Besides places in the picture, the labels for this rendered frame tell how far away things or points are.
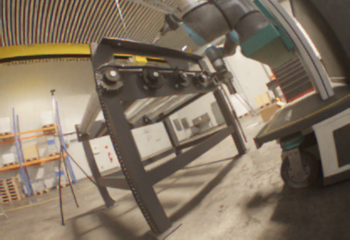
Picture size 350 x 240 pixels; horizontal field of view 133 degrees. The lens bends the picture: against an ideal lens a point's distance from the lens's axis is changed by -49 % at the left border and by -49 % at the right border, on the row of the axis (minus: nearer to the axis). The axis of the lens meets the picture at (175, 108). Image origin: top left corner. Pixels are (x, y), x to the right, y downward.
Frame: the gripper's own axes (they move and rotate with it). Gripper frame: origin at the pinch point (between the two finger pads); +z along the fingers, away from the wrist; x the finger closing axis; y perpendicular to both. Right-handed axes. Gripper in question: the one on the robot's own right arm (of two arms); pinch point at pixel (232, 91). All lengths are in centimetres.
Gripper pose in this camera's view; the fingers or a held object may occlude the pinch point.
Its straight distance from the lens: 97.6
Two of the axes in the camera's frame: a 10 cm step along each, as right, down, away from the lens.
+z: 3.8, 9.1, -1.8
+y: 5.3, -3.8, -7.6
